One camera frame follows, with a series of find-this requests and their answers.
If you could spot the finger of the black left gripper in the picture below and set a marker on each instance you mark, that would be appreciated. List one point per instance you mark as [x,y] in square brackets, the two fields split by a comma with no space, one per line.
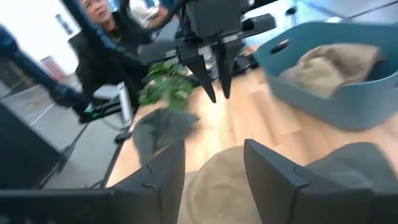
[228,62]
[196,62]

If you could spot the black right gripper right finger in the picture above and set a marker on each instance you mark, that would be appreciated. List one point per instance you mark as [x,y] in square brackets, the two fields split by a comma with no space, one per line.
[280,193]

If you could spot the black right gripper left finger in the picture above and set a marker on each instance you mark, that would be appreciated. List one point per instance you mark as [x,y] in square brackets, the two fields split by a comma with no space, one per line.
[164,186]

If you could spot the grey hat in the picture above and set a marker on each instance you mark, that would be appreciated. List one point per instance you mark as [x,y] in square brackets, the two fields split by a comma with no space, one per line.
[351,165]
[161,127]

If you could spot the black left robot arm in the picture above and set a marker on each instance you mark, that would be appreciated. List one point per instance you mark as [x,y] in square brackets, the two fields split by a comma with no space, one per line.
[37,74]

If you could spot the beige hat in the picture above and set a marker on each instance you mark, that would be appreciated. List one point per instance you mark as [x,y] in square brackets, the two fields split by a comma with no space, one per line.
[326,68]
[217,186]

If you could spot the green plant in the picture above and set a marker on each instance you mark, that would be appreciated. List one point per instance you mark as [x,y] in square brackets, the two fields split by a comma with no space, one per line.
[168,84]

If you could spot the blue plastic basket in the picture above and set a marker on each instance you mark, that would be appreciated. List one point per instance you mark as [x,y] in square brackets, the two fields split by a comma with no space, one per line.
[342,109]

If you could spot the person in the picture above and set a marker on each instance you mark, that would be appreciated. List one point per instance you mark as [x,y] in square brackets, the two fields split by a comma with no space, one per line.
[102,12]

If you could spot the red cabinet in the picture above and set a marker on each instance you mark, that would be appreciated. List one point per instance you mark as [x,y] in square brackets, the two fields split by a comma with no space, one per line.
[53,68]

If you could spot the black flat panel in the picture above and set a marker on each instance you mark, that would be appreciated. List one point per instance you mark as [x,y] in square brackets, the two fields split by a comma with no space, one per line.
[21,149]

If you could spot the white metal bracket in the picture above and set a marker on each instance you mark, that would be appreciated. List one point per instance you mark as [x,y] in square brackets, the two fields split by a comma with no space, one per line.
[124,99]

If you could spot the black table frame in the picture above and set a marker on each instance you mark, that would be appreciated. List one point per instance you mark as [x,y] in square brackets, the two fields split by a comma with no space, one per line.
[68,155]

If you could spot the framed wall picture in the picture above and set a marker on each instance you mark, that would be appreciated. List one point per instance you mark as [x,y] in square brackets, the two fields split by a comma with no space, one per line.
[64,24]

